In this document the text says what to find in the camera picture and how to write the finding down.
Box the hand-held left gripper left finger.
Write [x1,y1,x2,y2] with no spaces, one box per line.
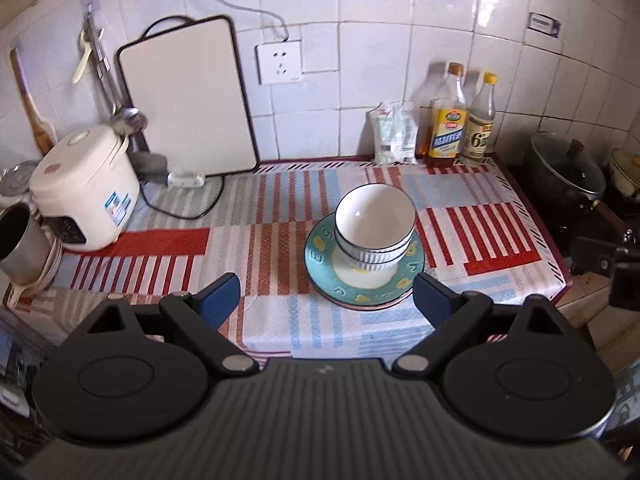
[72,272,261,373]

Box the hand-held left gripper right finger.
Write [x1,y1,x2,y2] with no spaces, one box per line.
[392,272,576,376]

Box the pink rabbit print plate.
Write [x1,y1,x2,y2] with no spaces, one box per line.
[320,290,416,312]

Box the white ribbed bowl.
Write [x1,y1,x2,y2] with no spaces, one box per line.
[340,252,407,276]
[334,183,417,253]
[334,232,420,265]

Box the blue fried egg plate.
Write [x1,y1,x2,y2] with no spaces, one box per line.
[304,210,426,308]

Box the striped tablecloth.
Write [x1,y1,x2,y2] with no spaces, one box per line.
[15,156,571,358]

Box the cream enamel pot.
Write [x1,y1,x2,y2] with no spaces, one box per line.
[607,147,640,196]

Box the black pot with glass lid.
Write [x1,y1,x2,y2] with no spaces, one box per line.
[530,131,631,241]

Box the yellow label oil bottle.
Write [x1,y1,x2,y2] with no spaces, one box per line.
[425,62,469,168]

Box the white seasoning bag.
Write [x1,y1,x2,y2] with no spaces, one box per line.
[370,101,420,166]

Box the clear vinegar bottle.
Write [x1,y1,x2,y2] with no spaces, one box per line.
[460,72,498,165]

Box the white rice cooker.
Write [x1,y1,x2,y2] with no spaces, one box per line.
[28,125,142,253]

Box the steel cup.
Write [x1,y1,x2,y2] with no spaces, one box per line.
[0,202,53,286]

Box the white cutting board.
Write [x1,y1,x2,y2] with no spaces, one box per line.
[116,15,260,177]

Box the steel ladle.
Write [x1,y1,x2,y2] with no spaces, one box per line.
[82,5,149,136]

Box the wooden spatula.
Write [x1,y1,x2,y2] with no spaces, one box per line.
[10,50,58,156]

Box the white plastic spoon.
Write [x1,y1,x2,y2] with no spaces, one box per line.
[72,30,93,85]

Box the black rice cooker cable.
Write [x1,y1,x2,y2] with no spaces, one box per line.
[140,175,226,221]

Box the white wall socket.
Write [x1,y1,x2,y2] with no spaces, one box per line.
[256,39,304,86]

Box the wall sticker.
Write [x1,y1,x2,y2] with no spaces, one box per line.
[529,11,561,37]

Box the black wall cable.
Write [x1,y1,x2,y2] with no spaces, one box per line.
[175,0,290,43]

